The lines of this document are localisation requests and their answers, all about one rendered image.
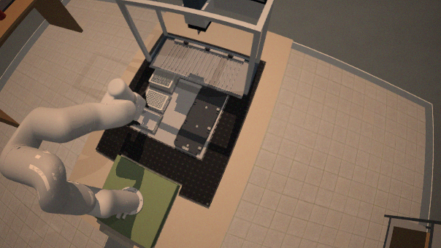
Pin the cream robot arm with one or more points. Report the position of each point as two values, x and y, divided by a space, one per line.
22 161

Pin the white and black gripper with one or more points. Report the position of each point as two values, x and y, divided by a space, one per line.
140 105

